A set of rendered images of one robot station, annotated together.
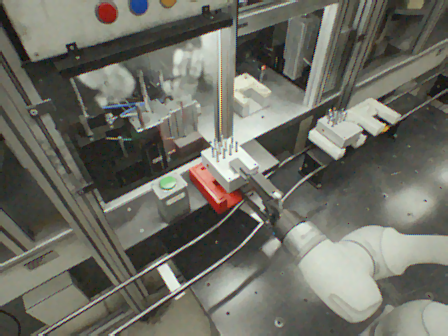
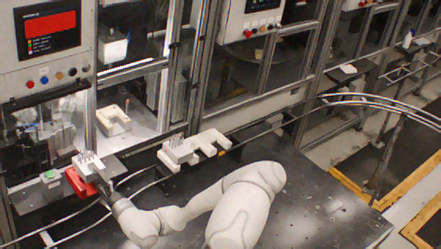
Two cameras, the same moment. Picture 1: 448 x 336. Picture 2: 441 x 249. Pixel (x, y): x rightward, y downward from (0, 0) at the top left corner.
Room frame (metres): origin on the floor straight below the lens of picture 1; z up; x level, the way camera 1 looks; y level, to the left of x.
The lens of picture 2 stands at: (-0.86, -0.23, 2.36)
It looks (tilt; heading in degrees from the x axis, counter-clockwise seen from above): 36 degrees down; 348
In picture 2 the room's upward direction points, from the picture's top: 11 degrees clockwise
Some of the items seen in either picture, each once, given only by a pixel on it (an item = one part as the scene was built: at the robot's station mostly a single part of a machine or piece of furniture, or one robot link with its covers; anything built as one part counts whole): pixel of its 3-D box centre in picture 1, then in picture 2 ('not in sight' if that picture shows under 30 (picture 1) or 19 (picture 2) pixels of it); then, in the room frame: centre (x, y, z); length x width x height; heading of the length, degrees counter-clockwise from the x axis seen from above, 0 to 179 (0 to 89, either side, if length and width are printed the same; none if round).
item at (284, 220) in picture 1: (280, 218); (113, 198); (0.38, -0.13, 1.03); 0.09 x 0.07 x 0.08; 35
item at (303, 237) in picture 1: (302, 242); (123, 209); (0.32, -0.17, 1.03); 0.09 x 0.06 x 0.09; 125
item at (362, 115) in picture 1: (353, 131); (194, 153); (0.90, -0.50, 0.84); 0.36 x 0.14 x 0.10; 125
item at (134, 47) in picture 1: (150, 36); (48, 94); (0.58, 0.14, 1.37); 0.36 x 0.04 x 0.04; 125
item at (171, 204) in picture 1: (169, 195); (50, 183); (0.49, 0.15, 0.97); 0.08 x 0.08 x 0.12; 35
